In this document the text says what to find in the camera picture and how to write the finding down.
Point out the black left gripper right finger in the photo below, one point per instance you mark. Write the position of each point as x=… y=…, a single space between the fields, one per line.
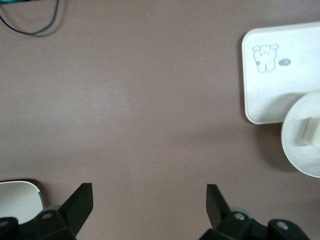
x=220 y=215

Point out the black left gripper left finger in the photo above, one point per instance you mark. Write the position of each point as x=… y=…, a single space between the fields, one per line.
x=72 y=215

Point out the round cream plate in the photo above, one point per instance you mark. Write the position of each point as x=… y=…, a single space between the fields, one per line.
x=300 y=157

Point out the small pale bun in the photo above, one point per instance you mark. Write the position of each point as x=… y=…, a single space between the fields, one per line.
x=311 y=132

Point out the white two-slot toaster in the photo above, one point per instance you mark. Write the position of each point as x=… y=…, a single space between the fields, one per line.
x=17 y=200

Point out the brown table cover mat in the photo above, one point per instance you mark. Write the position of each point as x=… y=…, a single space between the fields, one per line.
x=150 y=100

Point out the cream rabbit print tray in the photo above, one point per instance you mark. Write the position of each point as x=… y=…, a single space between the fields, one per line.
x=275 y=82

